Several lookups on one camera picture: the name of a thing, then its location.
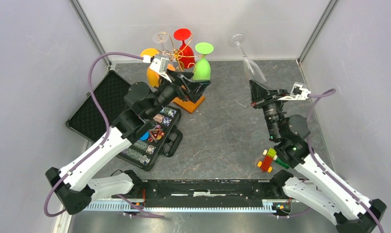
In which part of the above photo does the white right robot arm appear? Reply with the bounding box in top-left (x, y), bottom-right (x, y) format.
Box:
top-left (249, 80), bottom-right (387, 233)

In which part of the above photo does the red toy brick car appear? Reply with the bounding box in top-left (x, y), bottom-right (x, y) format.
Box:
top-left (257, 148), bottom-right (277, 173)

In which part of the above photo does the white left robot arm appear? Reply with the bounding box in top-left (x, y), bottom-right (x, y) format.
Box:
top-left (44, 70), bottom-right (211, 217)

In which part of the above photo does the black poker chip case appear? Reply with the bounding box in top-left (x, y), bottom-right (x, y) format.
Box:
top-left (65, 71), bottom-right (183, 171)

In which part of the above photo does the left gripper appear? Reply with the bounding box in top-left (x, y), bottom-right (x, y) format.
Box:
top-left (145, 68), bottom-right (211, 119)

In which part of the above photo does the clear wine glass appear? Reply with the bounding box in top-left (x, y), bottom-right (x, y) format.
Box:
top-left (228, 33), bottom-right (267, 84)
top-left (152, 32), bottom-right (171, 58)

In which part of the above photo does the gold wire glass rack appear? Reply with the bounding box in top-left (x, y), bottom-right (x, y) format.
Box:
top-left (160, 32), bottom-right (206, 115)

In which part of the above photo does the red wine glass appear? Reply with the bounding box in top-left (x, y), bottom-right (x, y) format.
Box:
top-left (173, 28), bottom-right (195, 69)

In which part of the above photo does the yellow wine glass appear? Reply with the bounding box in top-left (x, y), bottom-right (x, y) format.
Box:
top-left (141, 48), bottom-right (160, 88)

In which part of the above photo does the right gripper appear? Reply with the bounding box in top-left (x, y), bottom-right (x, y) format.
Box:
top-left (250, 79), bottom-right (291, 140)

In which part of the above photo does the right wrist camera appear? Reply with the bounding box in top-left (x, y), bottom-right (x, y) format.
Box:
top-left (283, 82), bottom-right (311, 100)

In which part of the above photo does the blue white toy block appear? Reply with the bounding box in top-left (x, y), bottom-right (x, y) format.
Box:
top-left (275, 159), bottom-right (290, 169)

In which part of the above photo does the green wine glass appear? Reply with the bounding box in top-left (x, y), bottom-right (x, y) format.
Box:
top-left (193, 42), bottom-right (214, 81)

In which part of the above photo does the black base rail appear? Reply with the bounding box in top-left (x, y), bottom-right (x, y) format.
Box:
top-left (123, 179), bottom-right (288, 212)

